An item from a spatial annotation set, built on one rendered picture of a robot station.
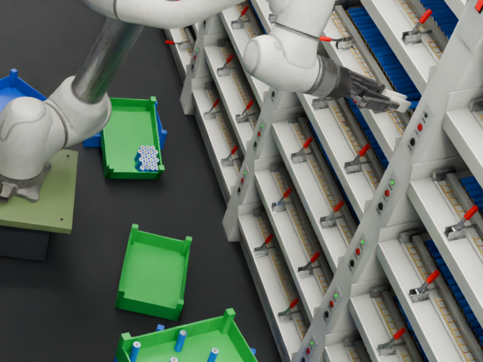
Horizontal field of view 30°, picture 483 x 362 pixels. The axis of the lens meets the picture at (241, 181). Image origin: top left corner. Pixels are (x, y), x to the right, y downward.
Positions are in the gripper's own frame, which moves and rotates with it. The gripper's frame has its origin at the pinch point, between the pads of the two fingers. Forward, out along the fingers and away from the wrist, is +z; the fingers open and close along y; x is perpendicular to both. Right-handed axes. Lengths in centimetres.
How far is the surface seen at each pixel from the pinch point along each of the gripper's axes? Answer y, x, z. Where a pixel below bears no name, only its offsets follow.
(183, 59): 142, 85, 26
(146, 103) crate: 110, 90, 3
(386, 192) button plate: -13.4, 16.8, 3.2
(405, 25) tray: 13.3, -13.1, 0.5
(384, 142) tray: -3.4, 9.7, 2.5
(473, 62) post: -18.2, -23.4, -6.1
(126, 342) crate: -23, 68, -43
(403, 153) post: -11.9, 5.9, 1.0
